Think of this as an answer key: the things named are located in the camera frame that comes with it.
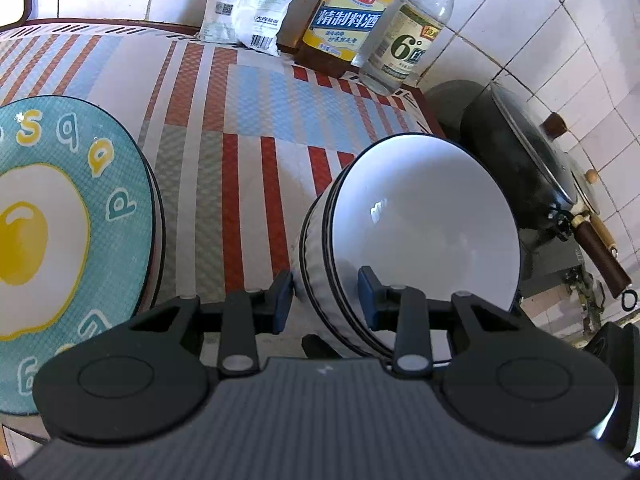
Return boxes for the yellow label cooking wine bottle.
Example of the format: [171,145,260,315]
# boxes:
[296,0,408,80]

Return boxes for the white plastic bag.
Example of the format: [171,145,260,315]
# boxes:
[236,0,313,57]
[199,0,263,45]

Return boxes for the striped tablecloth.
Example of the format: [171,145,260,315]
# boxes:
[0,22,448,441]

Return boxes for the clear vinegar bottle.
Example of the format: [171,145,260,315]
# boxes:
[357,0,476,97]

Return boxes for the teal fried egg plate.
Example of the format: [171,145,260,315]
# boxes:
[0,95,157,416]

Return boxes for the large white ribbed bowl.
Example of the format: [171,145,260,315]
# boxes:
[298,191,453,367]

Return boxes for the black wok with wooden handle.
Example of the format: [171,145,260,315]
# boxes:
[459,82,635,311]

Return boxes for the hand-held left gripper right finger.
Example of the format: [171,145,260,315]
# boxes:
[357,265,524,377]

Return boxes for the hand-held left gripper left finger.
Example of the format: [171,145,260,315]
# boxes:
[127,269,295,379]

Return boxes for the small white bowl dark rim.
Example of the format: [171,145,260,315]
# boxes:
[320,180,401,361]
[331,132,524,356]

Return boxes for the wok lid wooden knob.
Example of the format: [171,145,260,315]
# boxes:
[489,80,601,216]

